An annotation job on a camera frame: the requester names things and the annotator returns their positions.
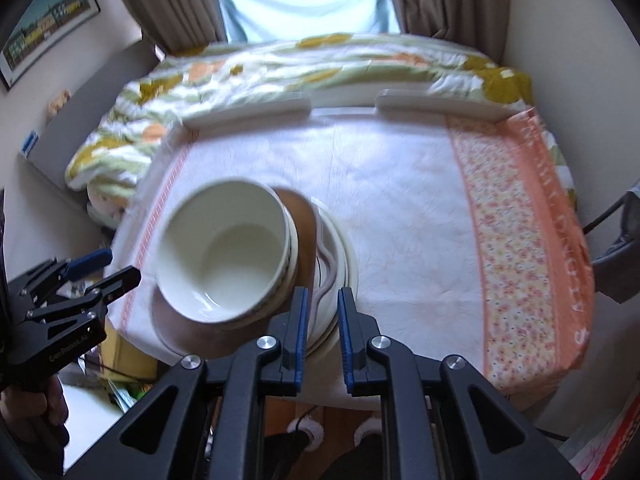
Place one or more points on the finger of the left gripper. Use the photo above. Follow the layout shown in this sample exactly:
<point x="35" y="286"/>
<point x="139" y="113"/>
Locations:
<point x="98" y="295"/>
<point x="43" y="281"/>

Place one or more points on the grey headboard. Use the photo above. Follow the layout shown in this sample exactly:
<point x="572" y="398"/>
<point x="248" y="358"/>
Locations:
<point x="50" y="154"/>

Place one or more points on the grey hanging garment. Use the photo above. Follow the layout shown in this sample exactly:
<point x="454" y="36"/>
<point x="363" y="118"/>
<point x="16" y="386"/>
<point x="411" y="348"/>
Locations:
<point x="616" y="272"/>

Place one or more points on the person's left hand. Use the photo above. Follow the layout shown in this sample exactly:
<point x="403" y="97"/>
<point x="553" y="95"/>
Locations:
<point x="21" y="410"/>

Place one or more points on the brown curtain left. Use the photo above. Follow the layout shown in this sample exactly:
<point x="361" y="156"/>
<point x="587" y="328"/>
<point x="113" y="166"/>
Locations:
<point x="179" y="25"/>

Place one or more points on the white duck cartoon plate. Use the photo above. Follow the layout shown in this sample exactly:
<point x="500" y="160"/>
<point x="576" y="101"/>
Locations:
<point x="336" y="267"/>

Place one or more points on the brown curtain right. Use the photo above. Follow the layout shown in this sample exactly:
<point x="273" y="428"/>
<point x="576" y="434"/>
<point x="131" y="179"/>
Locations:
<point x="479" y="24"/>

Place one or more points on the brown curtain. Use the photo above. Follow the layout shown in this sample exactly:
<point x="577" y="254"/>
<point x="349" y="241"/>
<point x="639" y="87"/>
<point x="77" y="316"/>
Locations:
<point x="479" y="24"/>
<point x="179" y="25"/>

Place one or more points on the white bowl yellow pattern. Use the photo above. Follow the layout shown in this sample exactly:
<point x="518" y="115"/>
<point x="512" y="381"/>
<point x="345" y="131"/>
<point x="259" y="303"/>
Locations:
<point x="224" y="251"/>

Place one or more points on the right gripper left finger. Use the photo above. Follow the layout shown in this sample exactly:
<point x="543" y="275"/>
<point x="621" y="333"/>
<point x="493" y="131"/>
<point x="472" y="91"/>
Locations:
<point x="204" y="419"/>

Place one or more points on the floral green yellow duvet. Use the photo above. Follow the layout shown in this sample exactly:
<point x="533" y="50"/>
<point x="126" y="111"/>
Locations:
<point x="334" y="70"/>

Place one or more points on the framed wall picture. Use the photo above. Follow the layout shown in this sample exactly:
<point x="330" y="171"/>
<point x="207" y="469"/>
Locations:
<point x="41" y="27"/>

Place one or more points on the pink wavy plate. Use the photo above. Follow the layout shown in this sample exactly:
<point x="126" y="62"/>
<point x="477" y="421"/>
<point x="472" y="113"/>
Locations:
<point x="181" y="336"/>

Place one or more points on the ribbed white bowl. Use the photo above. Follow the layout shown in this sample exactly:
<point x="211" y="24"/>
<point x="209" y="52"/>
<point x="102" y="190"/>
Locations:
<point x="276" y="298"/>

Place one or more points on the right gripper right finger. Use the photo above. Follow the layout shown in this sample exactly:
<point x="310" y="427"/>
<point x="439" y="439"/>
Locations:
<point x="441" y="419"/>

